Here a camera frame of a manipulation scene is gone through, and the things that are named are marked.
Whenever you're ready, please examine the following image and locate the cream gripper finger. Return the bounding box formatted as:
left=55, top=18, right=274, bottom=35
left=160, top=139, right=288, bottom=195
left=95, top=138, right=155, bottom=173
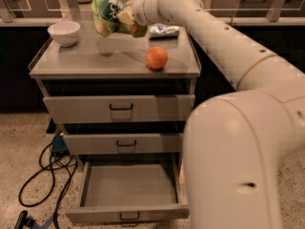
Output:
left=116, top=8, right=129, bottom=25

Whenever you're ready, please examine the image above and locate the green rice chip bag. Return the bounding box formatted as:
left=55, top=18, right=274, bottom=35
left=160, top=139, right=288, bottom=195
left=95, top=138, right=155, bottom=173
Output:
left=91, top=0, right=148, bottom=38

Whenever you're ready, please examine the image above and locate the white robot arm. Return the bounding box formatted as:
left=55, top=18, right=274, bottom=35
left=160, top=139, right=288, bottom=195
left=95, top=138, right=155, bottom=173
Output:
left=122, top=0, right=305, bottom=229

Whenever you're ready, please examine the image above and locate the grey drawer cabinet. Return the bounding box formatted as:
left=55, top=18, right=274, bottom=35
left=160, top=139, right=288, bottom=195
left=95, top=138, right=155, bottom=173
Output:
left=30, top=13, right=200, bottom=163

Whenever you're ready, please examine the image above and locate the grey top drawer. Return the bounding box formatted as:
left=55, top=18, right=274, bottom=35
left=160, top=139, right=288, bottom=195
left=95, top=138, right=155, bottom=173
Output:
left=44, top=79, right=194, bottom=124

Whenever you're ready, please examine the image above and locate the grey drawer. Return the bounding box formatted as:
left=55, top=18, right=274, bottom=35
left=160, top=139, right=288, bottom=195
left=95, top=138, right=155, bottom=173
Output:
left=64, top=121, right=184, bottom=155
left=44, top=79, right=194, bottom=124
left=66, top=158, right=189, bottom=224

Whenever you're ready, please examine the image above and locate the grey middle drawer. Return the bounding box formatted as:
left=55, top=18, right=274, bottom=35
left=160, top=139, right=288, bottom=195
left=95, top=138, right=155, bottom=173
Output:
left=64, top=121, right=184, bottom=155

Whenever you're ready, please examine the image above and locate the grey bottom drawer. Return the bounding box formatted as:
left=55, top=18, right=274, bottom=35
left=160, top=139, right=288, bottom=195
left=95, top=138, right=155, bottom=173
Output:
left=66, top=158, right=189, bottom=224

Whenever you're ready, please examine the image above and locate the silver blue snack packet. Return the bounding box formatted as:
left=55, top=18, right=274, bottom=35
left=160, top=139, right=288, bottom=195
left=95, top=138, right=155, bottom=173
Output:
left=149, top=24, right=179, bottom=38

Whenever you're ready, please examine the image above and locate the orange fruit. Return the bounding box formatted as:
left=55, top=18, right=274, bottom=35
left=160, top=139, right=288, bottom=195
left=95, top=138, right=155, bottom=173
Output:
left=146, top=47, right=168, bottom=70

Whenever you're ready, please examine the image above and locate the white ceramic bowl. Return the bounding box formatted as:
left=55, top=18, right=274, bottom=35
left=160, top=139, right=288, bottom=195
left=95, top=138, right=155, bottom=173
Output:
left=48, top=21, right=80, bottom=47

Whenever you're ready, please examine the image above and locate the glass partition with posts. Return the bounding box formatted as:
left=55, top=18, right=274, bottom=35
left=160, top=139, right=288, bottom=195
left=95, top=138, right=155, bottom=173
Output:
left=0, top=0, right=305, bottom=27

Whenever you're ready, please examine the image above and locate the blue power box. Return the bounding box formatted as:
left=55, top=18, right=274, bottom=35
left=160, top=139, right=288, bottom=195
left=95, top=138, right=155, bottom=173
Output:
left=51, top=135, right=68, bottom=155

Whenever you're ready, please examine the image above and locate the black tool on floor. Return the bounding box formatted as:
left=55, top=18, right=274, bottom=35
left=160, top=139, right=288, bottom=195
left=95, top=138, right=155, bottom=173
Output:
left=13, top=210, right=40, bottom=229

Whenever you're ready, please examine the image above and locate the black floor cable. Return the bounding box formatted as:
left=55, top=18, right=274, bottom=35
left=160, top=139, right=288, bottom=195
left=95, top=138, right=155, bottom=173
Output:
left=17, top=141, right=78, bottom=229

